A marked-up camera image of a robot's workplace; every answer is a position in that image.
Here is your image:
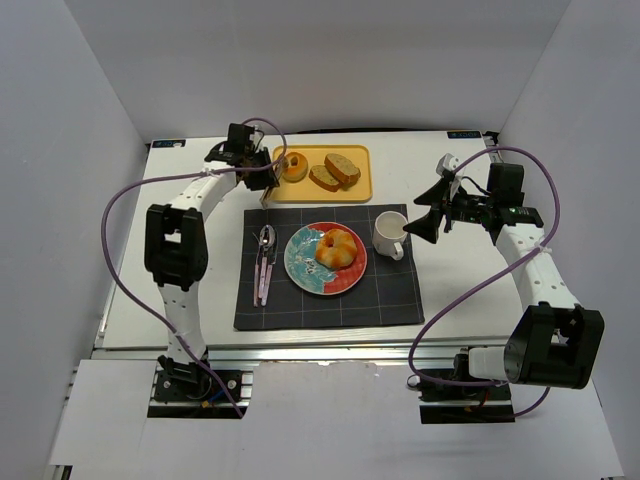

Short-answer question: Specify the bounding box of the ring-shaped bagel bread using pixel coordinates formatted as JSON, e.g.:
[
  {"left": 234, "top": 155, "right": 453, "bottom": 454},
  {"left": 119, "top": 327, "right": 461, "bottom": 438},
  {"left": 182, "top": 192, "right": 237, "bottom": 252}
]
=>
[{"left": 281, "top": 152, "right": 309, "bottom": 183}]

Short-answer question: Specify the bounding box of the orange striped round bread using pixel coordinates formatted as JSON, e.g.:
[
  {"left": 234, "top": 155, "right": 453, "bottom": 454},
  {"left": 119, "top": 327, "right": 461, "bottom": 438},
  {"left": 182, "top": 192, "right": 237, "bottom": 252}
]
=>
[{"left": 315, "top": 229, "right": 358, "bottom": 270}]

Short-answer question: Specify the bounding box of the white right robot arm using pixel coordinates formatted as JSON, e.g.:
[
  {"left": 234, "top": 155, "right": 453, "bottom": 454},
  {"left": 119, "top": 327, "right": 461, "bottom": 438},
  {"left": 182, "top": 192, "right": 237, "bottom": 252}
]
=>
[{"left": 404, "top": 154, "right": 604, "bottom": 389}]

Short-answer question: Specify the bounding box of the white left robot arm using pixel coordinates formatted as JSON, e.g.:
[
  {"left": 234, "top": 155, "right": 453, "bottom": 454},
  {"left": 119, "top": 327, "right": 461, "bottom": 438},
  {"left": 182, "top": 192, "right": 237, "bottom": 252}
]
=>
[{"left": 144, "top": 117, "right": 284, "bottom": 369}]

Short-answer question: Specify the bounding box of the rear bread slice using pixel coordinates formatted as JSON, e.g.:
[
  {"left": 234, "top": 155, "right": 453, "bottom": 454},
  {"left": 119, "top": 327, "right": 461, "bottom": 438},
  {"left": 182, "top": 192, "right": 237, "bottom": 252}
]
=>
[{"left": 324, "top": 153, "right": 361, "bottom": 186}]

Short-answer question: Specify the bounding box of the yellow tray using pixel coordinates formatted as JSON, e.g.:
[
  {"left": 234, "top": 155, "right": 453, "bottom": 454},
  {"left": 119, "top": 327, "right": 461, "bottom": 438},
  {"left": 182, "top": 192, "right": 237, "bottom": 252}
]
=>
[{"left": 263, "top": 144, "right": 373, "bottom": 204}]

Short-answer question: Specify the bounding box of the white mug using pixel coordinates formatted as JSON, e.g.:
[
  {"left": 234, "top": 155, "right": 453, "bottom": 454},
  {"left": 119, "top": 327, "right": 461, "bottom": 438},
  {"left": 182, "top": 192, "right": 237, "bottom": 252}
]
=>
[{"left": 372, "top": 211, "right": 408, "bottom": 261}]

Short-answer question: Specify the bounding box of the dark checked placemat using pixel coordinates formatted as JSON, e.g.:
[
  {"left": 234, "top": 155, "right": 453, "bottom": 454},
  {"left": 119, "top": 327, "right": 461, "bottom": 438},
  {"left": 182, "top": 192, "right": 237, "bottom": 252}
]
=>
[{"left": 234, "top": 204, "right": 424, "bottom": 331}]

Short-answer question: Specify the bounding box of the red and teal plate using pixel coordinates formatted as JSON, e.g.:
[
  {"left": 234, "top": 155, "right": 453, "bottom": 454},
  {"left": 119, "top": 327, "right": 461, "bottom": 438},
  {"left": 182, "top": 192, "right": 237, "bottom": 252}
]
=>
[{"left": 284, "top": 222, "right": 368, "bottom": 296}]

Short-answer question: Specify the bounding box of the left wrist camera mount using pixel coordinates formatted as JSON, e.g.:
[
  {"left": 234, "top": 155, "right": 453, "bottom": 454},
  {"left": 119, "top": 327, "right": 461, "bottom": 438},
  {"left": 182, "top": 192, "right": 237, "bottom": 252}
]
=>
[{"left": 250, "top": 125, "right": 265, "bottom": 152}]

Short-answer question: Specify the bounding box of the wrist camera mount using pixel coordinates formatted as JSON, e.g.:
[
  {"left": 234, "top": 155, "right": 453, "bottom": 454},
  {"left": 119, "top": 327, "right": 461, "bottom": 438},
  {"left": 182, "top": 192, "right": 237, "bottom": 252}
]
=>
[
  {"left": 250, "top": 125, "right": 265, "bottom": 152},
  {"left": 436, "top": 153, "right": 462, "bottom": 199}
]

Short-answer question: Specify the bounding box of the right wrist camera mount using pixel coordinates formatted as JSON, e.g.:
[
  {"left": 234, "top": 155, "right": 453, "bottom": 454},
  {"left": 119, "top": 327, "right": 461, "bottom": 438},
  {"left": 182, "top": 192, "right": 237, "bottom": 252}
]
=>
[{"left": 436, "top": 153, "right": 462, "bottom": 199}]

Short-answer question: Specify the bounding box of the pink-handled knife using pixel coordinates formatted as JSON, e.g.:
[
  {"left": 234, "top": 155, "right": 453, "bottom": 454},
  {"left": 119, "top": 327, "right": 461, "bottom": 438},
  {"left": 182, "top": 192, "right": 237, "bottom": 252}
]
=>
[{"left": 260, "top": 225, "right": 278, "bottom": 307}]

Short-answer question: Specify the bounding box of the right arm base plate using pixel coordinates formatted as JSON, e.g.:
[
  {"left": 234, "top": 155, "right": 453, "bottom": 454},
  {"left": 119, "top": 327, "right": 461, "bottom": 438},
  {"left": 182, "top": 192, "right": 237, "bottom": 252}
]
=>
[{"left": 411, "top": 378, "right": 515, "bottom": 425}]

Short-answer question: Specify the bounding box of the aluminium frame rail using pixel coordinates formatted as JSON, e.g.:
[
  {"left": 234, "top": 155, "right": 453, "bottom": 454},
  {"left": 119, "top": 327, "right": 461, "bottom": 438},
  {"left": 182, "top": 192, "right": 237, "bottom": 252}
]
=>
[{"left": 94, "top": 342, "right": 506, "bottom": 371}]

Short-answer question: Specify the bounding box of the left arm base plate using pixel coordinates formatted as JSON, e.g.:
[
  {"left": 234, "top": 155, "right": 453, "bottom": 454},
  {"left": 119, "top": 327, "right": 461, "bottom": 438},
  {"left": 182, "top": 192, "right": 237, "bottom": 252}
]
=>
[{"left": 147, "top": 368, "right": 253, "bottom": 420}]

